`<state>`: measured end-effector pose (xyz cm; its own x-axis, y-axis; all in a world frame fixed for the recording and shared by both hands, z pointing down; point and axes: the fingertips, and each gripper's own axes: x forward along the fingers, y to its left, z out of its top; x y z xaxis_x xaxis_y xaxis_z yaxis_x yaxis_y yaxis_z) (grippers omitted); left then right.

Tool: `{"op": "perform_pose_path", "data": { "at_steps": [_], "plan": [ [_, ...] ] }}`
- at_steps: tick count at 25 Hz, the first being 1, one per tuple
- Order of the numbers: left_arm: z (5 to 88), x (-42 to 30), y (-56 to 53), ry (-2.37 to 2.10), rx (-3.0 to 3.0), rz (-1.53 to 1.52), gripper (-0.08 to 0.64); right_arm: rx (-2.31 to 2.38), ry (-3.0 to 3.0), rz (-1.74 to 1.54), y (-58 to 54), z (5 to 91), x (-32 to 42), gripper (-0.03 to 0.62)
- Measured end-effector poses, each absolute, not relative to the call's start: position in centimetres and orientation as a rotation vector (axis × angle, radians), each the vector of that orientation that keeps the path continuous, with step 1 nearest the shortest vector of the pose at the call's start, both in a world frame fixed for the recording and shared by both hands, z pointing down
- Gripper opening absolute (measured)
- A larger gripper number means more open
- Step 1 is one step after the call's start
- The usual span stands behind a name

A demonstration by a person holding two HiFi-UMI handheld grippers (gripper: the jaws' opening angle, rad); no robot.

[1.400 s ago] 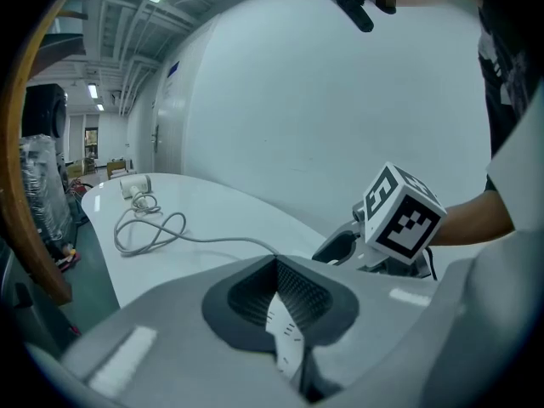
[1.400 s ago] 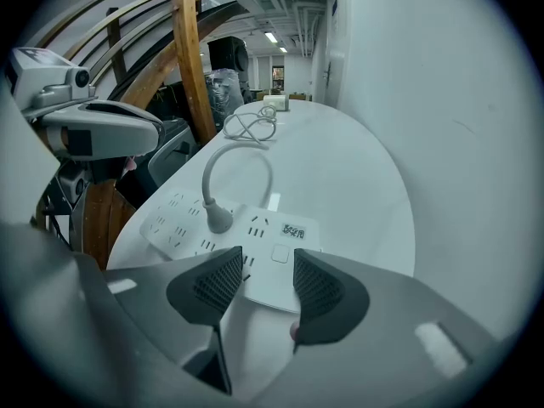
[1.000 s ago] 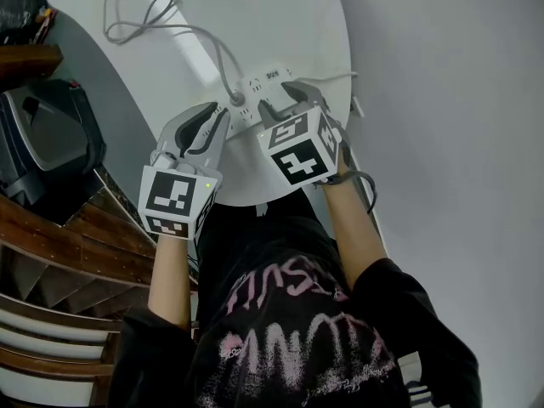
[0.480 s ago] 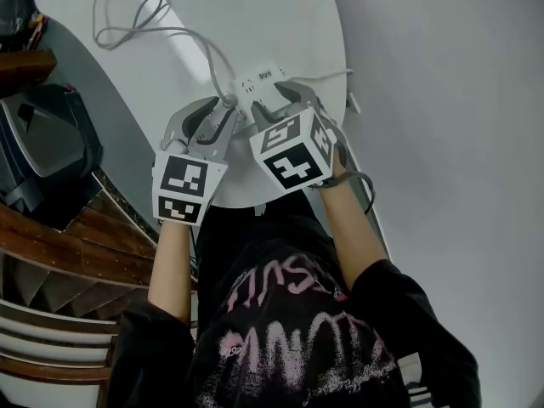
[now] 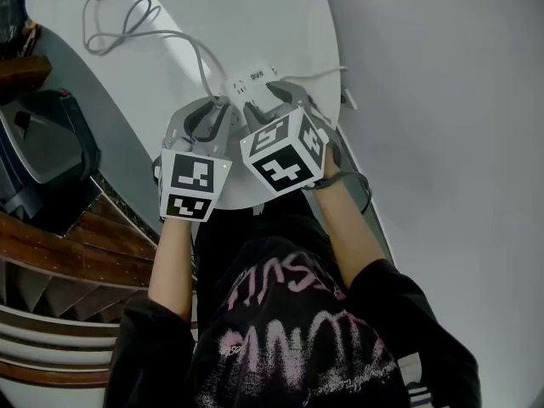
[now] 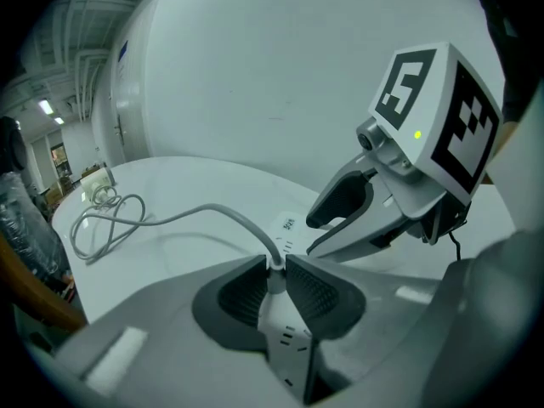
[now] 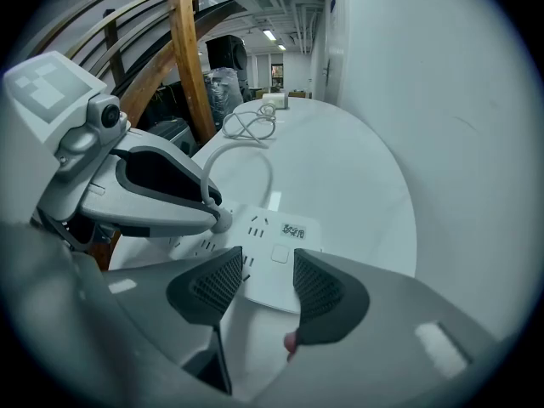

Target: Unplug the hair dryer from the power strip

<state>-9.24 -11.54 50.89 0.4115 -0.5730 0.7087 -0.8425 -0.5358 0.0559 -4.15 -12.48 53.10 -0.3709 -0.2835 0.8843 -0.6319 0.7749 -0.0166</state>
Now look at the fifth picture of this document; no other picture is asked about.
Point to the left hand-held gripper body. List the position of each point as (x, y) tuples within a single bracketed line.
[(191, 185)]

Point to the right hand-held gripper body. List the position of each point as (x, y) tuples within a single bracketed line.
[(285, 160)]

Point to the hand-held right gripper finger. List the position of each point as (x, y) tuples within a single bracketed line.
[(295, 92), (255, 121)]

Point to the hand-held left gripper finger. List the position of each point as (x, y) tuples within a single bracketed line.
[(176, 119), (225, 130)]

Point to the white power strip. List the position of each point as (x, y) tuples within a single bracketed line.
[(246, 82)]

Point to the person's left forearm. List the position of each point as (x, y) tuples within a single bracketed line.
[(172, 270)]

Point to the person's right forearm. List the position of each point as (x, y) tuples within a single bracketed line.
[(353, 236)]

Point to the black and grey machine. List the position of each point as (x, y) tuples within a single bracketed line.
[(47, 151)]

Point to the person's black printed shirt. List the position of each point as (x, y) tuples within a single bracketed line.
[(297, 334)]

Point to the plastic-wrapped pallet load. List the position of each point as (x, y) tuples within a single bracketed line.
[(10, 24)]

